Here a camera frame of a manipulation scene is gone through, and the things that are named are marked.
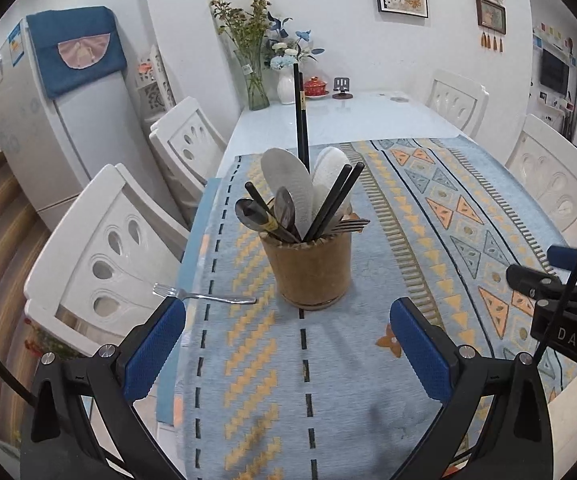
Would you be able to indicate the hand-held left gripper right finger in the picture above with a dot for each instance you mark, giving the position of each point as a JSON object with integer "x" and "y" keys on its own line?
{"x": 418, "y": 345}

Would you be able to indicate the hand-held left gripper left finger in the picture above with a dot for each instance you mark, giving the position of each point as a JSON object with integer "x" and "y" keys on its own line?
{"x": 156, "y": 345}

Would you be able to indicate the hammered steel fork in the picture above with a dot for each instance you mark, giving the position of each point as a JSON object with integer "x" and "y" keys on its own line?
{"x": 228, "y": 299}

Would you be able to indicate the wooden utensil holder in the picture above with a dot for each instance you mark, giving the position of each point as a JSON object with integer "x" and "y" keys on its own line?
{"x": 308, "y": 275}

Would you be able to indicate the smooth steel fork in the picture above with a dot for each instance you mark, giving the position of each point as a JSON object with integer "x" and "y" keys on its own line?
{"x": 351, "y": 225}

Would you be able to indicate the steel spoon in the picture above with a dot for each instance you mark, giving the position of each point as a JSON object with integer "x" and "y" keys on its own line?
{"x": 284, "y": 205}
{"x": 246, "y": 210}

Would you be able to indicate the white dotted rice paddle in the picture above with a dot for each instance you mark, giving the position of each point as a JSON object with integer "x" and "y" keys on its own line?
{"x": 286, "y": 180}
{"x": 329, "y": 167}

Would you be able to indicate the blue patterned table mat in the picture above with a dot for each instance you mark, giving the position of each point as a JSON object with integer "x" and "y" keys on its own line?
{"x": 368, "y": 285}

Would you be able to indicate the plain light blue cloth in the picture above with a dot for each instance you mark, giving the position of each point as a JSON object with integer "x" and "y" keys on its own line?
{"x": 188, "y": 265}

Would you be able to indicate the white dining chair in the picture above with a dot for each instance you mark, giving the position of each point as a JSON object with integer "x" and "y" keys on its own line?
{"x": 166, "y": 130}
{"x": 438, "y": 90}
{"x": 528, "y": 155}
{"x": 68, "y": 260}

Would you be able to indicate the floral patterned cloth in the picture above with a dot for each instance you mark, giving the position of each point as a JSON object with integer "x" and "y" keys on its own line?
{"x": 43, "y": 345}

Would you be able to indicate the white refrigerator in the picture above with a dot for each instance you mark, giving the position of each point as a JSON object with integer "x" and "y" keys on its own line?
{"x": 83, "y": 135}

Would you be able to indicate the small grey round disc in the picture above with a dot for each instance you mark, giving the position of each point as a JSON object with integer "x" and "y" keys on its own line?
{"x": 397, "y": 98}

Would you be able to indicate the hanging brown tassels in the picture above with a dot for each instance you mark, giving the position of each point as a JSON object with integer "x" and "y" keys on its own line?
{"x": 487, "y": 41}

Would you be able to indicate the white openwork stand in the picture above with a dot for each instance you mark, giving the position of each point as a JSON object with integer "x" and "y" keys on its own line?
{"x": 151, "y": 85}

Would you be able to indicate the grey phone stand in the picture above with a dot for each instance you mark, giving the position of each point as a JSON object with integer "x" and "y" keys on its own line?
{"x": 341, "y": 85}

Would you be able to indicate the green glass vase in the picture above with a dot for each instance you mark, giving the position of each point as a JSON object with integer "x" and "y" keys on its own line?
{"x": 256, "y": 90}

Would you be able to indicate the red lidded tea cup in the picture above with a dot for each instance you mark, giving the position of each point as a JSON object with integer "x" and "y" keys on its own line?
{"x": 315, "y": 86}

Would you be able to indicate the white ceramic vase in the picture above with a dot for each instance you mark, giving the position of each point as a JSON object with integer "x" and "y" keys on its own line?
{"x": 287, "y": 87}

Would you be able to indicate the blue and white flowers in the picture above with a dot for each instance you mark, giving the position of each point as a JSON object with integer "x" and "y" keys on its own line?
{"x": 293, "y": 47}

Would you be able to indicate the blue refrigerator cover cloth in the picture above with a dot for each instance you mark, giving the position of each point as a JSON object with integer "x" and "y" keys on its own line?
{"x": 93, "y": 25}

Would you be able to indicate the blue refrigerator sticker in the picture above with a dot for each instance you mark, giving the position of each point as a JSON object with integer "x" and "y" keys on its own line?
{"x": 16, "y": 42}

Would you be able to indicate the dried flower bunch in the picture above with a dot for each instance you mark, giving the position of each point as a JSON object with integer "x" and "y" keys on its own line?
{"x": 241, "y": 20}

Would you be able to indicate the wall-mounted television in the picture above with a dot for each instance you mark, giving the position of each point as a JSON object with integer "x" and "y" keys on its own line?
{"x": 553, "y": 71}

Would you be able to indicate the small framed wall picture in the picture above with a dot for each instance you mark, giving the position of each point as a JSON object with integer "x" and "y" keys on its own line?
{"x": 491, "y": 14}

